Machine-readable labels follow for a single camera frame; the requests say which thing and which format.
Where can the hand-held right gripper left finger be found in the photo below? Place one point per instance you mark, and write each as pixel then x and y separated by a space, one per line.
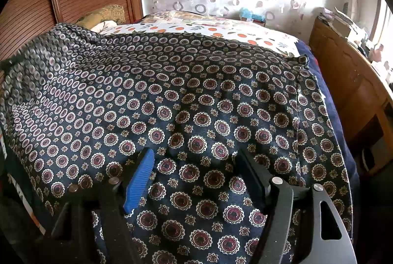
pixel 139 181

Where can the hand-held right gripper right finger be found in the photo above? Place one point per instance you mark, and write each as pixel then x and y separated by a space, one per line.
pixel 256 178

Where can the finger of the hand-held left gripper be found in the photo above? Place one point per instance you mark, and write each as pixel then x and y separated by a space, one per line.
pixel 10 62

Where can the dark medallion-patterned shirt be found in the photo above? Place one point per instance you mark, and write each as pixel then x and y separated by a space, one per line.
pixel 190 104

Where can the navy blanket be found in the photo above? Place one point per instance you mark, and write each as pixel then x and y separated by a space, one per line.
pixel 334 116

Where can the golden patterned pillow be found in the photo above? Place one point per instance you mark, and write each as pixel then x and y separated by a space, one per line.
pixel 104 15

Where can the wooden low cabinet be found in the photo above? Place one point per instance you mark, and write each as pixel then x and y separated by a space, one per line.
pixel 347 67

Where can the blue tissue pack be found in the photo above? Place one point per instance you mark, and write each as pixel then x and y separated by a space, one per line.
pixel 250 15

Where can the floral quilt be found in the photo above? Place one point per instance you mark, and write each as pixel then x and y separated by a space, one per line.
pixel 190 17

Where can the pink container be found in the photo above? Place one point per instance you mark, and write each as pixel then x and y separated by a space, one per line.
pixel 377 53

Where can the stack of books and papers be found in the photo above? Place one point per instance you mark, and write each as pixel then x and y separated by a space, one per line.
pixel 340 22

